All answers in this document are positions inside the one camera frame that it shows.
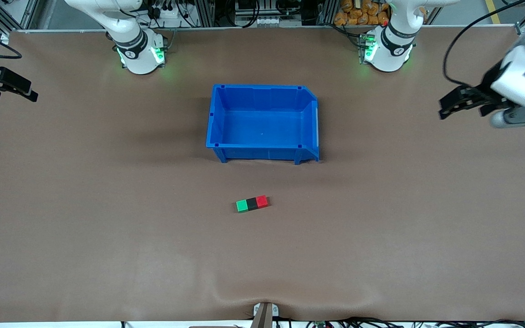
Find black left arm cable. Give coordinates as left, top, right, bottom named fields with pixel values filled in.
left=443, top=0, right=525, bottom=89

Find brown table mat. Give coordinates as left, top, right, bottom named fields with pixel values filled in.
left=0, top=25, right=525, bottom=323

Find blue plastic storage bin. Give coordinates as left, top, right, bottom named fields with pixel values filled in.
left=206, top=84, right=320, bottom=165

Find white power strip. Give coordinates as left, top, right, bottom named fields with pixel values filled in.
left=146, top=0, right=188, bottom=22

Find orange snack bags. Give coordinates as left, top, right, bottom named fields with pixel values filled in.
left=334, top=0, right=391, bottom=26

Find metal table clamp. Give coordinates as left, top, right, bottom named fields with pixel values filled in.
left=252, top=302, right=279, bottom=328

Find control cabinet with wiring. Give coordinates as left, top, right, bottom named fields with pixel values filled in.
left=190, top=0, right=336, bottom=29

